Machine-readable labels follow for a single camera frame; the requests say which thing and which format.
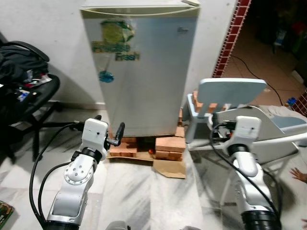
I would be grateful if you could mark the small blue fridge sticker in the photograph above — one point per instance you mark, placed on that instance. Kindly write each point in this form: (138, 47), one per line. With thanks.
(106, 76)

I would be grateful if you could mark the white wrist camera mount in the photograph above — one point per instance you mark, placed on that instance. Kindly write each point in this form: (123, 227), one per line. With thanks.
(94, 134)
(247, 128)

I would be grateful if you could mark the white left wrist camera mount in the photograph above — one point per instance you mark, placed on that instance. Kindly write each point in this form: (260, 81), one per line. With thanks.
(94, 134)

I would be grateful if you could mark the grey robot right knee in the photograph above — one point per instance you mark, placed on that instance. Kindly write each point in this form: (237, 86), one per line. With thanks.
(191, 228)

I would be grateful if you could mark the silver mini fridge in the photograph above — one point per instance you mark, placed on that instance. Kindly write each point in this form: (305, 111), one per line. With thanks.
(153, 96)

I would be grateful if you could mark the green fresh fridge sticker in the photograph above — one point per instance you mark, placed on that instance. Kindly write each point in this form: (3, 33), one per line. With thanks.
(115, 38)

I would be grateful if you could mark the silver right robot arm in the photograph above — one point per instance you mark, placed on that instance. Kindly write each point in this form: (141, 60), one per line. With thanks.
(247, 165)

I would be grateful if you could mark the small blue object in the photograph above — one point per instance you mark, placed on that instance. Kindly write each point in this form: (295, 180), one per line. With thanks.
(291, 101)

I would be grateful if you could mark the large red brick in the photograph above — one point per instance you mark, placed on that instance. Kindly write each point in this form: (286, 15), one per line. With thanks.
(170, 143)

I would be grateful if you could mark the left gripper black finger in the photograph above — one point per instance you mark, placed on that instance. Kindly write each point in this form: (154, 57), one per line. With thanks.
(98, 117)
(120, 132)

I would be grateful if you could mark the black office chair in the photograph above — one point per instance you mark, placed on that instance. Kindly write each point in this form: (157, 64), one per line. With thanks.
(43, 93)

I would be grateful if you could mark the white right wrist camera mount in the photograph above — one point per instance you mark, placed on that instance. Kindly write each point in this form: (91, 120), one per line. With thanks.
(247, 128)

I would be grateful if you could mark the grey robot left knee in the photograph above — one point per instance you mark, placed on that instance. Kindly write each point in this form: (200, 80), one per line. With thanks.
(117, 226)

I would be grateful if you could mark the red brick stack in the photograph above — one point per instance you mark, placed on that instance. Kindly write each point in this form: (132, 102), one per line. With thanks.
(123, 147)

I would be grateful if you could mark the black clothes pile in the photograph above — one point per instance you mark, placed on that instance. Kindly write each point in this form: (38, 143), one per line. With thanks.
(17, 62)

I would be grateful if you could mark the person's bare hand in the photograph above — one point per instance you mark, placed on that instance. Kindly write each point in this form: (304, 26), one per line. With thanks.
(300, 174)

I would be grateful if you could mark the grey plastic chair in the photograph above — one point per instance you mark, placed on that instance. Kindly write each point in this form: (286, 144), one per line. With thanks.
(230, 91)

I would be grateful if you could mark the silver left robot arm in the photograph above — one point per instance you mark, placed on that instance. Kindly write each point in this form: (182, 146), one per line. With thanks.
(76, 175)

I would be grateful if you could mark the brown cardboard sheet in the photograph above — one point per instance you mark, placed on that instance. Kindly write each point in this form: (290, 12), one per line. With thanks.
(170, 167)

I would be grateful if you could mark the grey robot knee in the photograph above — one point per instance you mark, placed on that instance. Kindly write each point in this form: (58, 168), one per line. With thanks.
(191, 228)
(117, 226)

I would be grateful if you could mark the green patterned object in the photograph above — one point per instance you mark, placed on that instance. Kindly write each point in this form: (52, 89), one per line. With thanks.
(5, 215)

